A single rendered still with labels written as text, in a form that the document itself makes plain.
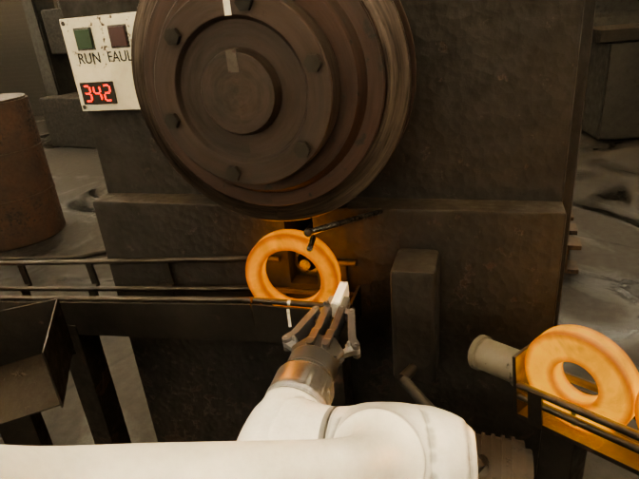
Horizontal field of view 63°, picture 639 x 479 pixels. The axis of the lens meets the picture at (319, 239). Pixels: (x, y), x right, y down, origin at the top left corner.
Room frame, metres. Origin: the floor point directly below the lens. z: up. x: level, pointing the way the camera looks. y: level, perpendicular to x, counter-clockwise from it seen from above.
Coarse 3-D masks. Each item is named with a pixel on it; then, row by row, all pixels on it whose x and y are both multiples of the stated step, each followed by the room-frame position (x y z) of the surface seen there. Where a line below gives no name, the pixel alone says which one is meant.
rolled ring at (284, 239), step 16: (272, 240) 0.89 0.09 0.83; (288, 240) 0.88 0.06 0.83; (304, 240) 0.87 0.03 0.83; (320, 240) 0.89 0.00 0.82; (256, 256) 0.90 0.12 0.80; (304, 256) 0.87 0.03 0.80; (320, 256) 0.86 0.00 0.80; (256, 272) 0.90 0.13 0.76; (320, 272) 0.86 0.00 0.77; (336, 272) 0.86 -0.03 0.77; (256, 288) 0.90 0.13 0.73; (272, 288) 0.92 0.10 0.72; (320, 288) 0.87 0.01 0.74; (336, 288) 0.86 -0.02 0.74
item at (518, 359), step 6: (516, 354) 0.64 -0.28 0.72; (522, 354) 0.64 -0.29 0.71; (516, 360) 0.63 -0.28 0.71; (522, 360) 0.64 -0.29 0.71; (516, 366) 0.63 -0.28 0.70; (522, 366) 0.64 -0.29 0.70; (516, 372) 0.63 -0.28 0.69; (522, 372) 0.64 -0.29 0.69; (516, 378) 0.63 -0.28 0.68; (522, 378) 0.64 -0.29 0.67; (528, 384) 0.65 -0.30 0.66; (516, 390) 0.63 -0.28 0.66; (516, 402) 0.63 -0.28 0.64; (522, 402) 0.63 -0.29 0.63; (516, 408) 0.63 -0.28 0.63; (522, 408) 0.63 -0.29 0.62; (516, 414) 0.62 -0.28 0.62
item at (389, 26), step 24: (144, 0) 0.92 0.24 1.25; (384, 0) 0.80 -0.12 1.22; (144, 24) 0.92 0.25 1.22; (384, 24) 0.80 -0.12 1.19; (144, 48) 0.93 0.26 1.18; (384, 48) 0.80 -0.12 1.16; (408, 48) 0.80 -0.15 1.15; (144, 72) 0.93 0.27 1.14; (408, 72) 0.79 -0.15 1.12; (144, 96) 0.93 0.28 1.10; (408, 96) 0.79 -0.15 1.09; (384, 120) 0.80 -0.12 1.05; (168, 144) 0.92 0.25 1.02; (384, 144) 0.80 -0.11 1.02; (360, 168) 0.81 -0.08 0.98; (216, 192) 0.90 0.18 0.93; (336, 192) 0.83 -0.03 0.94; (360, 192) 0.82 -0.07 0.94; (264, 216) 0.87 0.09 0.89; (288, 216) 0.86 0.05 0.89; (312, 216) 0.84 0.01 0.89
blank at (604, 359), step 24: (552, 336) 0.61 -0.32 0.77; (576, 336) 0.59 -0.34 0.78; (600, 336) 0.58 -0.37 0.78; (528, 360) 0.64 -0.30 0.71; (552, 360) 0.61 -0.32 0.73; (576, 360) 0.58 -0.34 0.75; (600, 360) 0.56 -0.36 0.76; (624, 360) 0.55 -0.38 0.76; (552, 384) 0.60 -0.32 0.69; (600, 384) 0.55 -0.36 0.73; (624, 384) 0.53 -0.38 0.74; (600, 408) 0.55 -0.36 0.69; (624, 408) 0.53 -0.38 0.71
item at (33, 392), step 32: (0, 320) 0.92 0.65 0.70; (32, 320) 0.93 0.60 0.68; (64, 320) 0.94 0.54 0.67; (0, 352) 0.91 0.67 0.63; (32, 352) 0.93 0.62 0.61; (64, 352) 0.87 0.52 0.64; (0, 384) 0.85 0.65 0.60; (32, 384) 0.83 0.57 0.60; (64, 384) 0.81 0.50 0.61; (0, 416) 0.75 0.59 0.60; (32, 416) 0.81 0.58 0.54
